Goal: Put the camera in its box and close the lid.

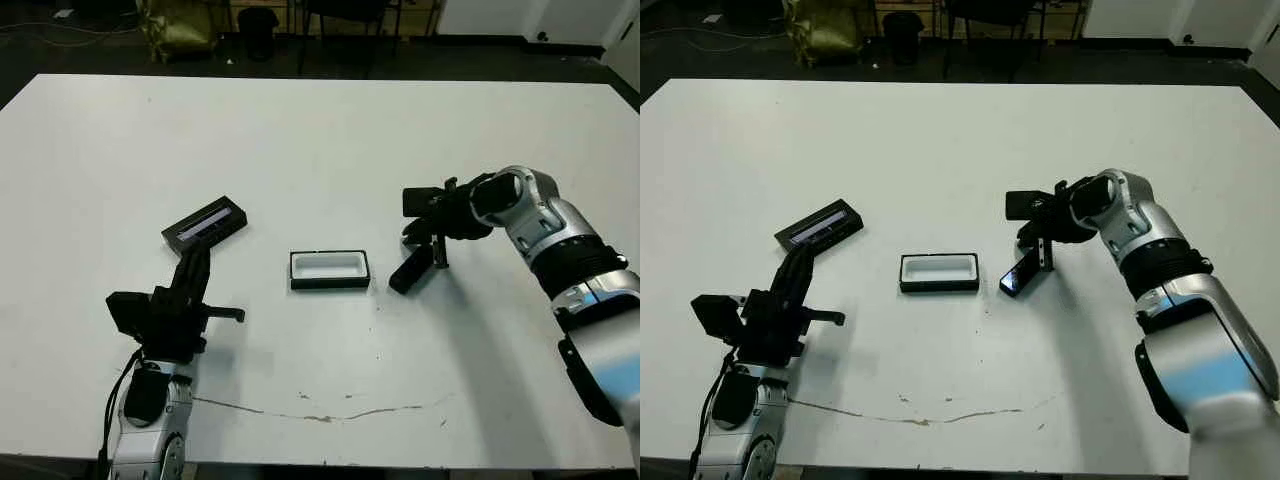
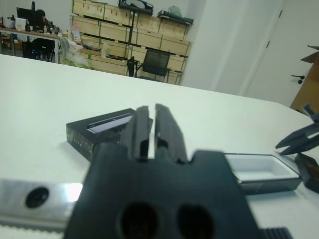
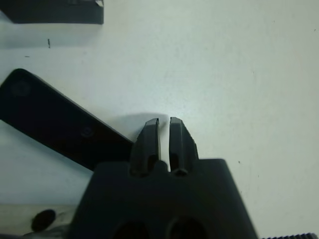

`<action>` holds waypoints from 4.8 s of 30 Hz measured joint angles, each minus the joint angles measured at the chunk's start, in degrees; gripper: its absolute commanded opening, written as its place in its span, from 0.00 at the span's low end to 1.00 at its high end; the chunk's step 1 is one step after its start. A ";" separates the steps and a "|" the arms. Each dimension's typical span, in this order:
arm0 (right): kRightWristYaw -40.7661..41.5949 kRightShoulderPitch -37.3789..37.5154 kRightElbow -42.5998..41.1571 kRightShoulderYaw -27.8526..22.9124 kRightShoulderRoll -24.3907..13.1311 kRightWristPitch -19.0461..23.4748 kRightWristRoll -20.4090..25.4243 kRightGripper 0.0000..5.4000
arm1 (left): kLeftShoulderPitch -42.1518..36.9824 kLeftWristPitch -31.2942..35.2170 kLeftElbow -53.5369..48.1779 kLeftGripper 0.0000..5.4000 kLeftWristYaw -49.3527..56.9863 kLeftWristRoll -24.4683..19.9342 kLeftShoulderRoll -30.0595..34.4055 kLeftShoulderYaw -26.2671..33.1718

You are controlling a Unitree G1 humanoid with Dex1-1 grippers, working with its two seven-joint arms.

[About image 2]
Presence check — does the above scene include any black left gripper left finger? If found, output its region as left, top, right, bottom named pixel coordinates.
left=121, top=106, right=152, bottom=162

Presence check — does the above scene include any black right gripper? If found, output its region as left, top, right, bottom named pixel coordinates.
left=275, top=103, right=319, bottom=157

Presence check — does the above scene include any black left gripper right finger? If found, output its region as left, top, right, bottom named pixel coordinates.
left=154, top=103, right=189, bottom=165

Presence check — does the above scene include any black box lid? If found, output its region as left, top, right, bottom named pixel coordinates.
left=66, top=108, right=154, bottom=161

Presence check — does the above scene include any black box base white insert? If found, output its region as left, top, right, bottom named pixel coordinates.
left=224, top=152, right=304, bottom=195

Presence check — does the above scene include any large brown cardboard box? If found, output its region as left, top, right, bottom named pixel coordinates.
left=290, top=44, right=319, bottom=116

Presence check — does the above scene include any black mesh office chair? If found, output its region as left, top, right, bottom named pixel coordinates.
left=137, top=48, right=173, bottom=83

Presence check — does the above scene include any white door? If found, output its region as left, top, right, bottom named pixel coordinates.
left=242, top=0, right=319, bottom=108

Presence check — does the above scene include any wooden crate stack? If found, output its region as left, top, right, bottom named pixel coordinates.
left=69, top=0, right=193, bottom=85

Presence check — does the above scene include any greenish plastic bag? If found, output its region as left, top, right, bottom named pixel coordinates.
left=60, top=37, right=95, bottom=71

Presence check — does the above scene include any flat black tray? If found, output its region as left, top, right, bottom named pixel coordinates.
left=157, top=10, right=194, bottom=25

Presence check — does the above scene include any pink and white package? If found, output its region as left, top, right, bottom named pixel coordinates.
left=70, top=21, right=82, bottom=43

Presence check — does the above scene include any black computer under desk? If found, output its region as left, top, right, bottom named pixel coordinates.
left=21, top=37, right=55, bottom=62

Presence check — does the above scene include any white-framed desk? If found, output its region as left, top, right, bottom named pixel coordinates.
left=0, top=26, right=62, bottom=63

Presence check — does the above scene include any dark-haired person at desk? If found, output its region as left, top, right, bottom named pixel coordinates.
left=36, top=9, right=50, bottom=32

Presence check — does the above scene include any black computer monitor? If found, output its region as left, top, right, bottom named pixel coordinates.
left=16, top=1, right=37, bottom=25

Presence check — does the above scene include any black door handle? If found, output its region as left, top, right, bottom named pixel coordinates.
left=291, top=74, right=306, bottom=85

